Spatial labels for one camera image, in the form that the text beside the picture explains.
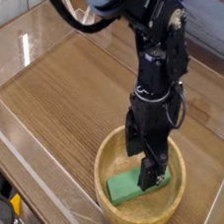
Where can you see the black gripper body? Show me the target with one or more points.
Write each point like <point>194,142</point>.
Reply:
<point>156,118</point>

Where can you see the clear acrylic corner bracket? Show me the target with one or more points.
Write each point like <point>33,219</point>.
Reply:
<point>83,16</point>

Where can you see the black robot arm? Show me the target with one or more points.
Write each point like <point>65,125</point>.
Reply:
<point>159,28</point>

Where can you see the clear acrylic front wall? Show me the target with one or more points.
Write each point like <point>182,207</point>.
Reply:
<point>47,189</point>

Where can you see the yellow black device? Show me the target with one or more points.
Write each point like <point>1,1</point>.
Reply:
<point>11,211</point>

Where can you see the green rectangular block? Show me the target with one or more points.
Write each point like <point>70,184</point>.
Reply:
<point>124,186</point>

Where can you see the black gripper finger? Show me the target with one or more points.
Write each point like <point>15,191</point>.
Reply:
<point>151,174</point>
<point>133,141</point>

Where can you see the brown wooden bowl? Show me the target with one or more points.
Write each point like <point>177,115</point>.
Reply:
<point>149,207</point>

